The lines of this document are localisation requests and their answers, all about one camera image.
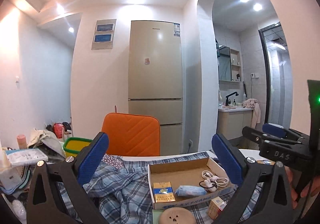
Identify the beige cloth bag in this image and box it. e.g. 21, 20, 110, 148
27, 128, 66, 158

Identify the orange quilted chair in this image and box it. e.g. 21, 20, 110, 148
101, 112, 161, 157

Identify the green sticky note pad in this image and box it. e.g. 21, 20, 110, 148
152, 209, 164, 224

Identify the beige three-door refrigerator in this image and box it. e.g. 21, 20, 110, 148
128, 20, 183, 155

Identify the blue plaid shirt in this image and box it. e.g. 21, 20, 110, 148
57, 151, 263, 224

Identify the black faucet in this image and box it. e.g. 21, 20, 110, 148
224, 91, 239, 107

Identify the yellow bin with green rim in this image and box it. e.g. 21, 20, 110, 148
63, 137, 92, 157

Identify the shallow cardboard box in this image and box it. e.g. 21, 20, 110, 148
148, 157, 235, 210

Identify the pink cup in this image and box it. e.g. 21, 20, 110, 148
16, 135, 28, 149

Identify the person's right hand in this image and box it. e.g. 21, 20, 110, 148
285, 166, 320, 211

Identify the white USB cable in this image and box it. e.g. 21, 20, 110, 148
201, 169, 230, 188

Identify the wall electrical panel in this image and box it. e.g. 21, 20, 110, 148
91, 19, 117, 50

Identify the red gold cigarette pack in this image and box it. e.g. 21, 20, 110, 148
207, 196, 227, 220

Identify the red plastic bag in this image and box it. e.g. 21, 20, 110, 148
53, 123, 65, 139

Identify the bathroom mirror cabinet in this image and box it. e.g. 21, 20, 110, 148
217, 45, 242, 82

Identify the pink towel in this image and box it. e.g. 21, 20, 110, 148
243, 98, 261, 128

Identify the bathroom vanity cabinet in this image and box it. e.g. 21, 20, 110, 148
216, 107, 253, 140

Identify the white rabbit hair tie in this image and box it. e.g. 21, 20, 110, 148
198, 179, 219, 193

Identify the white flat box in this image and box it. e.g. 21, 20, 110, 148
5, 148, 48, 167

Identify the blue white tissue pack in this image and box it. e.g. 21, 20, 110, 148
175, 186, 207, 197

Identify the round beige bear compact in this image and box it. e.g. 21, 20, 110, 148
158, 207, 196, 224

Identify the yellow blue cigarette pack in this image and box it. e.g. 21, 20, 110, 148
153, 182, 176, 203

